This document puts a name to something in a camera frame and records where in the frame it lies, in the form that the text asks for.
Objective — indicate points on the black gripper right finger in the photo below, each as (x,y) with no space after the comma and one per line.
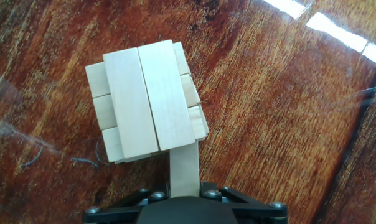
(259,213)

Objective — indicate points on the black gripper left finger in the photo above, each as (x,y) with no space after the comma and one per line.
(113,213)

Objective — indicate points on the reddish brown wooden board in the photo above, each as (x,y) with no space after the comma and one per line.
(269,124)

